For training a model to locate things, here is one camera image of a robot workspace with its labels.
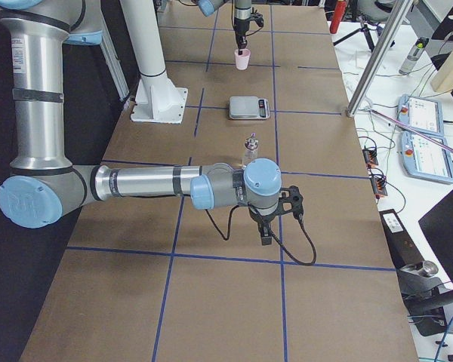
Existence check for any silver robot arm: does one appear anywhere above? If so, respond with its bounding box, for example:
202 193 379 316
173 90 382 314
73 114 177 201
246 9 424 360
0 24 123 245
193 0 254 55

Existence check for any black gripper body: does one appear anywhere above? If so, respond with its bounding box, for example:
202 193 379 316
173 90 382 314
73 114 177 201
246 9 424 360
248 206 279 228
233 17 249 38

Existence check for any glass sauce dispenser bottle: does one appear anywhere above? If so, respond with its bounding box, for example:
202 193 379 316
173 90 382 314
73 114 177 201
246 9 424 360
242 133 259 168

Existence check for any upper blue teach pendant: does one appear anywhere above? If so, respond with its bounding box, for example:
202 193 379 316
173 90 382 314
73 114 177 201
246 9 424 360
397 94 444 136

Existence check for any black clamp metal knob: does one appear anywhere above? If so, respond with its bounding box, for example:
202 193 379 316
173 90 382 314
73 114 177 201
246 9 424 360
396 261 453 336

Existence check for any clear water bottle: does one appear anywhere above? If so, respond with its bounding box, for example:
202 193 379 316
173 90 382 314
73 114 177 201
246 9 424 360
399 37 429 75

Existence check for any silver digital kitchen scale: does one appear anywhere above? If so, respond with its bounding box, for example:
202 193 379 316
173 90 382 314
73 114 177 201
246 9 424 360
229 96 270 120

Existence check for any lower blue teach pendant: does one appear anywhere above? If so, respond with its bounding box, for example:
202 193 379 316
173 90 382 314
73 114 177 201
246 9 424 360
400 131 453 184

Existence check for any black monitor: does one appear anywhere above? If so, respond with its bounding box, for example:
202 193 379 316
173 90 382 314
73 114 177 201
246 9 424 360
419 190 453 282

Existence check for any aluminium frame post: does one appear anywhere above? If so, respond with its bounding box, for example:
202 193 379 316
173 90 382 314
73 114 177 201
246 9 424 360
347 0 414 118

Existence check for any pink plastic cup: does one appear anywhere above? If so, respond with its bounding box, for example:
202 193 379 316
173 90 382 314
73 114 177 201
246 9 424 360
234 49 251 70

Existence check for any black camera tripod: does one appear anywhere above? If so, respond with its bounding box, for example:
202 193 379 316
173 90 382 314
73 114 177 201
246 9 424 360
333 14 389 52

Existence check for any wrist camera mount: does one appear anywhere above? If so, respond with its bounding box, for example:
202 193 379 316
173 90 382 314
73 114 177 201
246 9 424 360
249 9 264 29
276 186 304 221

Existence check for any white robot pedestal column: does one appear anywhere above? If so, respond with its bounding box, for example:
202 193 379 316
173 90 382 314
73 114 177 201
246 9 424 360
120 0 188 124

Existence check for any blue teach pendant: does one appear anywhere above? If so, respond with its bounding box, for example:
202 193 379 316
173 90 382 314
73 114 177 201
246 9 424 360
400 131 453 184
397 94 444 136

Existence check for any red cylinder bottle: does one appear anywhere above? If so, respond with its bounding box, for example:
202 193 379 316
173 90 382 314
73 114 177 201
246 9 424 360
329 0 347 34

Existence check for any black box with label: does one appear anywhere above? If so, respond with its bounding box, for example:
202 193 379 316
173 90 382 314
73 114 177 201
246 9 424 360
379 209 424 269

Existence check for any orange connector block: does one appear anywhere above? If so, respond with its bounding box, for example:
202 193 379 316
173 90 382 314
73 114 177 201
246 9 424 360
362 148 378 167

